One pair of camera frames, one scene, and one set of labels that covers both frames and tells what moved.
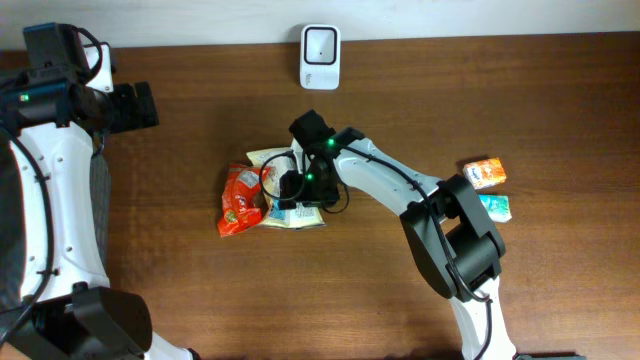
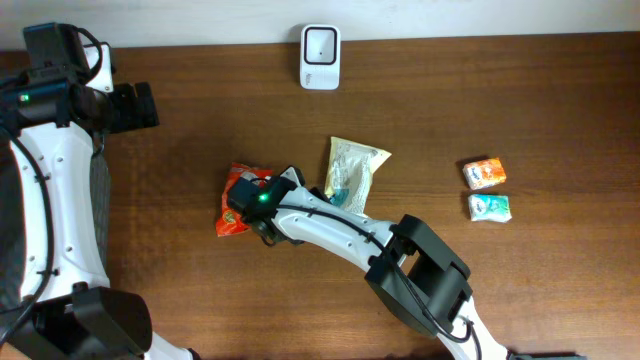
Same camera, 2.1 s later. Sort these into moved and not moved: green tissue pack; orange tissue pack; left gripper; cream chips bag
Moved: cream chips bag
Not moved: orange tissue pack; left gripper; green tissue pack
